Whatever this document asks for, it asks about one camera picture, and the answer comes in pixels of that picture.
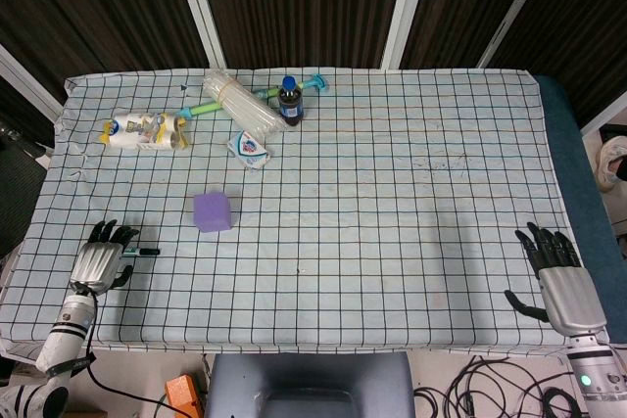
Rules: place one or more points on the white plastic bag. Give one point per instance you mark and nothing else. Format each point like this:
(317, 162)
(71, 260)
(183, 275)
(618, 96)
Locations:
(612, 163)

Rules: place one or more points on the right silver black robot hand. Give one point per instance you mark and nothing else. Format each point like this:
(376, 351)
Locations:
(570, 293)

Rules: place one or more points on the white black grid tablecloth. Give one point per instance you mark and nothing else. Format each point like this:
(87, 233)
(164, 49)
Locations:
(372, 202)

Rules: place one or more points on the blue table pad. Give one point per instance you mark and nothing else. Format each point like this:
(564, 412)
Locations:
(573, 158)

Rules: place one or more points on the clear plastic cup stack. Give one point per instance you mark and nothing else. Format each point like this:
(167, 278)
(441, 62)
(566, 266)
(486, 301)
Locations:
(240, 102)

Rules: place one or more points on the white yellow wrapped roll pack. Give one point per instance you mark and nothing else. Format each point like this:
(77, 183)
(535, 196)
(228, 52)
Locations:
(142, 131)

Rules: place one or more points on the black mesh chair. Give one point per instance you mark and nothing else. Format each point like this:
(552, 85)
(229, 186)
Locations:
(17, 193)

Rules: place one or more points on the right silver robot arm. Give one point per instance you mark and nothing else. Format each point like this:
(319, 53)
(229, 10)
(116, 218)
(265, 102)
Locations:
(595, 364)

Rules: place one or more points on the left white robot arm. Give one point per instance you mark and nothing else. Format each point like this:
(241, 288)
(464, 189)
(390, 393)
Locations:
(66, 335)

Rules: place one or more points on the black green marker pen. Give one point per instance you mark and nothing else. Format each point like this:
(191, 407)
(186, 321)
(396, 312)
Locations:
(144, 251)

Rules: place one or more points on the green blue toy pump stick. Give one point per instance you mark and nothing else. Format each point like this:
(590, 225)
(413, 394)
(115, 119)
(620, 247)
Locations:
(203, 108)

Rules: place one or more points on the dark soda bottle blue cap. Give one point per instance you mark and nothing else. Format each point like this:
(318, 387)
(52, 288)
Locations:
(290, 105)

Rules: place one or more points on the orange box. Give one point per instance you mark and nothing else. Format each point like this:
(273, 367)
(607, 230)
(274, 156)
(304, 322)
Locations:
(182, 396)

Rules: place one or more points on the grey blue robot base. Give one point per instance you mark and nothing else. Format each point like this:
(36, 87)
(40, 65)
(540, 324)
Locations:
(308, 384)

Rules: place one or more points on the purple foam cube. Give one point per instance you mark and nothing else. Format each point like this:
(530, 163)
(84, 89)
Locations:
(211, 212)

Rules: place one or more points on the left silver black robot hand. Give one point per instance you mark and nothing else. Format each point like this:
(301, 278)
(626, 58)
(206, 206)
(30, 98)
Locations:
(98, 264)

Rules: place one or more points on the white partition frame post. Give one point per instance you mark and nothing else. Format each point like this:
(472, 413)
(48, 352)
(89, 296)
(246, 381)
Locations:
(29, 82)
(198, 7)
(605, 114)
(516, 7)
(405, 7)

